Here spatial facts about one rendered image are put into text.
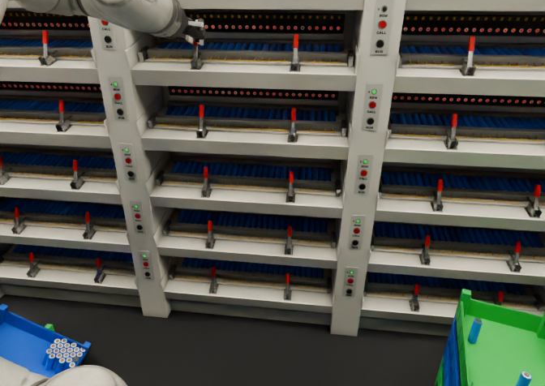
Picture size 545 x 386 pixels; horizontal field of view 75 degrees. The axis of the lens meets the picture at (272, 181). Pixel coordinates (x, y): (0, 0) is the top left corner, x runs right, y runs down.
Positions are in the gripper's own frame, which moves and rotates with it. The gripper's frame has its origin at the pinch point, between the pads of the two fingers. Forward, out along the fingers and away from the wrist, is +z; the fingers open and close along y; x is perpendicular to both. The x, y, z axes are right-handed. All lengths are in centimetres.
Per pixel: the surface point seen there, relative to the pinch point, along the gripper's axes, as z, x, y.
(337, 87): 1.2, -11.6, 38.1
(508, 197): 15, -41, 92
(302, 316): 24, -92, 32
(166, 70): -0.5, -8.6, -7.7
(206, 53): 5.1, -3.1, 1.6
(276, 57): 5.5, -4.0, 21.1
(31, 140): 5, -30, -54
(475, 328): -16, -66, 72
